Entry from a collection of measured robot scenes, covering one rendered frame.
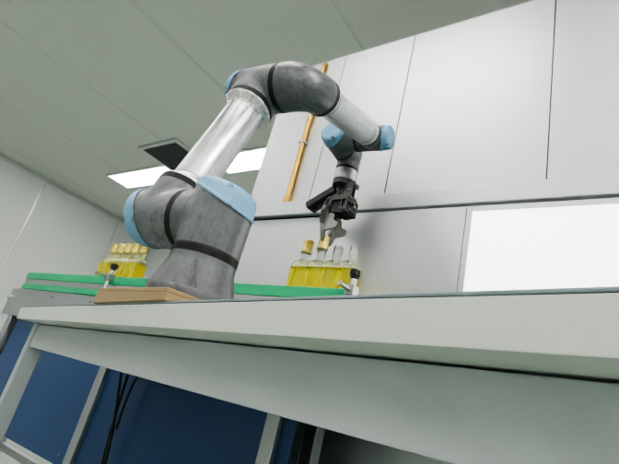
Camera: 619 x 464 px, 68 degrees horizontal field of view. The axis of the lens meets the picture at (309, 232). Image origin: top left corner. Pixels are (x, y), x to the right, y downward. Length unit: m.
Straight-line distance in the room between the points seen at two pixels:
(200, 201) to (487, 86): 1.17
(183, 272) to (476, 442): 0.54
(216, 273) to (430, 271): 0.77
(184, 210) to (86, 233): 6.61
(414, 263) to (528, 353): 1.14
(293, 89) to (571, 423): 0.90
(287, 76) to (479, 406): 0.87
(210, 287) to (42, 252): 6.45
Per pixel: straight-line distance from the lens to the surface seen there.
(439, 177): 1.55
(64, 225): 7.27
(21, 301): 2.42
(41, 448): 1.92
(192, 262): 0.76
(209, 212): 0.78
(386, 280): 1.41
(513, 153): 1.52
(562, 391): 0.31
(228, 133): 1.02
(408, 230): 1.45
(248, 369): 0.50
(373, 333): 0.33
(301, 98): 1.08
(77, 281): 2.12
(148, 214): 0.88
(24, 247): 7.06
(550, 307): 0.27
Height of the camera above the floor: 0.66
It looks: 21 degrees up
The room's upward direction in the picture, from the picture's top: 14 degrees clockwise
